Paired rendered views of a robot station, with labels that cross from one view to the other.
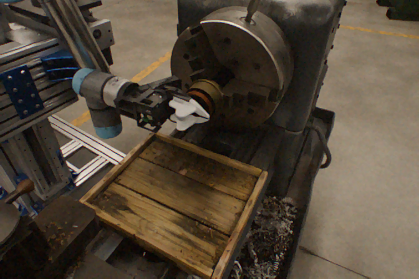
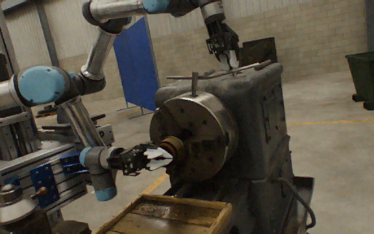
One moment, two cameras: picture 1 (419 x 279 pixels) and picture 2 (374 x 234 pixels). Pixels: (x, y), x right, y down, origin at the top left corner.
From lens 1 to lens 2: 0.35 m
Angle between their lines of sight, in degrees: 27
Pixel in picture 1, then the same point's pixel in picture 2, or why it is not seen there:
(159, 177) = (145, 222)
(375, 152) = not seen: outside the picture
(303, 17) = (234, 90)
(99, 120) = (98, 183)
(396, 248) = not seen: outside the picture
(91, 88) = (91, 157)
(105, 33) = (106, 133)
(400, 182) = not seen: outside the picture
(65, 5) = (77, 108)
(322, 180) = not seen: outside the picture
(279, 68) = (219, 119)
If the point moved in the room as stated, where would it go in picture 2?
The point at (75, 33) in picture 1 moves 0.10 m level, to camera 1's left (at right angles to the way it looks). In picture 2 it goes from (83, 125) to (58, 130)
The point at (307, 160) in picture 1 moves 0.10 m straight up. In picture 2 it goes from (295, 221) to (292, 202)
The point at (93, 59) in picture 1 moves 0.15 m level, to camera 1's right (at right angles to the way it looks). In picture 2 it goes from (95, 143) to (134, 136)
